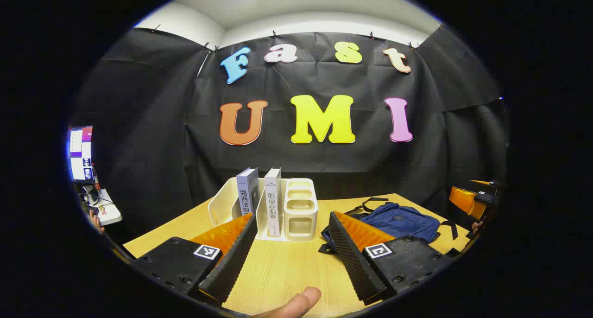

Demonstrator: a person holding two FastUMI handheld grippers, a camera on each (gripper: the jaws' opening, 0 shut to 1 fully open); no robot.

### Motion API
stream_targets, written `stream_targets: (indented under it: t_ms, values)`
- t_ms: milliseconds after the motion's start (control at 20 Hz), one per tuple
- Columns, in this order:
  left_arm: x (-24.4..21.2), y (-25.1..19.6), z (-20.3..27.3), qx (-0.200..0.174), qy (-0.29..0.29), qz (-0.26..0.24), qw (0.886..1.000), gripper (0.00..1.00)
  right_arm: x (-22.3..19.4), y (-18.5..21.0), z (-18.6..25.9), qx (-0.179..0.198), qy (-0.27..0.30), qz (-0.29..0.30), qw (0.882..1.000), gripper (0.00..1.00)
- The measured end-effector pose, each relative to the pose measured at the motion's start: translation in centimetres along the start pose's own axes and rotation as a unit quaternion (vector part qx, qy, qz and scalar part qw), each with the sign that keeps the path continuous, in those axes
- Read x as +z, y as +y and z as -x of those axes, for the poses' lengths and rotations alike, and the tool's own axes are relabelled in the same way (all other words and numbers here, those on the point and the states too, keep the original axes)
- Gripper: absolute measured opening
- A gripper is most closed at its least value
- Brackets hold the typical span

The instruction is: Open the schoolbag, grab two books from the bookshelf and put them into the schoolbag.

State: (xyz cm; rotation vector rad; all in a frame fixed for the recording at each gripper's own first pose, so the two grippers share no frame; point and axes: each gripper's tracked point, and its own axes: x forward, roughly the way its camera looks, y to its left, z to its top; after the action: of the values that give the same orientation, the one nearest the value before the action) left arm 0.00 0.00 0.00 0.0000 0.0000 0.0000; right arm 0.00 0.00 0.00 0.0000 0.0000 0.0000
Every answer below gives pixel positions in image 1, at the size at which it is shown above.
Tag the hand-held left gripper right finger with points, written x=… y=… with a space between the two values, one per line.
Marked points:
x=352 y=262

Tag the white patterned cover book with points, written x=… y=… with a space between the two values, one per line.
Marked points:
x=272 y=202

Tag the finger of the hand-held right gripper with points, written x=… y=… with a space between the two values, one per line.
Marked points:
x=468 y=201

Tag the black backdrop cloth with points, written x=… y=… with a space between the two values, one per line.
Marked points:
x=370 y=165

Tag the white side table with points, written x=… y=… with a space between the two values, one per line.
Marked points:
x=111 y=214

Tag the computer monitor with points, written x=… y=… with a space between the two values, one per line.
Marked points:
x=78 y=155

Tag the blue schoolbag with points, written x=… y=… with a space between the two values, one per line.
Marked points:
x=398 y=220

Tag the blue-grey cover book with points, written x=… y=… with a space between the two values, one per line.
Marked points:
x=248 y=193

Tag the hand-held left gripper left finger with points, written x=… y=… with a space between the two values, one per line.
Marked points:
x=234 y=262

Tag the white plastic bookshelf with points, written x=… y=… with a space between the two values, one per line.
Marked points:
x=301 y=216

